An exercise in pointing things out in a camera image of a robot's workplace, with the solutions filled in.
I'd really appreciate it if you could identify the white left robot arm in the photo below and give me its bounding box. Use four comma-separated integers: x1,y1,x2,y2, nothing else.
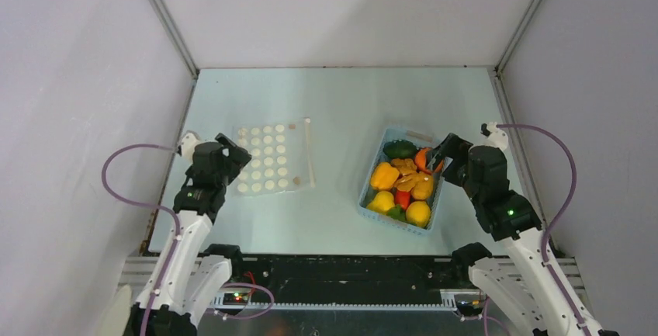
124,131,251,335

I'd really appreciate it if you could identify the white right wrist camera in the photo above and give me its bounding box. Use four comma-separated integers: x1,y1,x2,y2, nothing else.
480,122,509,151

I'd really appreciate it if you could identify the orange yellow bell pepper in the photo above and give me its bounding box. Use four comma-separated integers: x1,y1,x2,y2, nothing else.
369,161,400,191

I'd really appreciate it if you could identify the clear dotted zip top bag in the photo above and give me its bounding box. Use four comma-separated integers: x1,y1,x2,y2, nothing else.
230,117,317,197

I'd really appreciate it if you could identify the green pepper stem piece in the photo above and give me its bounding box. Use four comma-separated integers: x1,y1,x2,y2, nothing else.
386,204,407,223

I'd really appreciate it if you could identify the dark green avocado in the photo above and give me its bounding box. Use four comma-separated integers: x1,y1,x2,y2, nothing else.
383,140,419,160

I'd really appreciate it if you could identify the yellow round fruit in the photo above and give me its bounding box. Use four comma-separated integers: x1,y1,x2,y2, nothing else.
410,174,434,200

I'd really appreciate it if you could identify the red chili pepper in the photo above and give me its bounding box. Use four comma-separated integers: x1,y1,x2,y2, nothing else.
394,190,411,210

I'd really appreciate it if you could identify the light blue plastic basket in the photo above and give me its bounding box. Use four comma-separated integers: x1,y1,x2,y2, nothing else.
358,126,444,236

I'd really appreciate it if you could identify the circuit board with leds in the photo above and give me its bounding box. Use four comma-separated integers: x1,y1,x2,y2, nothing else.
219,291,251,308
453,300,486,321

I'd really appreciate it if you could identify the yellow lemon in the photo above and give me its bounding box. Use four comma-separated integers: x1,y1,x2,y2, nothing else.
405,200,431,228

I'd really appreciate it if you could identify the left circuit board with leds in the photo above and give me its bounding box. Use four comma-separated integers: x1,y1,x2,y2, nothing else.
219,291,251,308

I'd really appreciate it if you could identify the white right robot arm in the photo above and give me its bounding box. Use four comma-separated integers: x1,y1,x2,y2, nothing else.
426,128,614,335

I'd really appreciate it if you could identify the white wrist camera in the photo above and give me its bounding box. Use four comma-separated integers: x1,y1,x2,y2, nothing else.
176,130,202,163
480,122,509,151

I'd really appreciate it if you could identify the golden fried chicken piece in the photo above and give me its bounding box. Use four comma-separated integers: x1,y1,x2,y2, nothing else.
390,158,424,192

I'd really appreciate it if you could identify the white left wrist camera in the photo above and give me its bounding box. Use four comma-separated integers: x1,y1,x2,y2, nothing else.
176,130,202,163

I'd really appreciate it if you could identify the right circuit board with leds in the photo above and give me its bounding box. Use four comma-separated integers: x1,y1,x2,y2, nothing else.
453,300,486,321

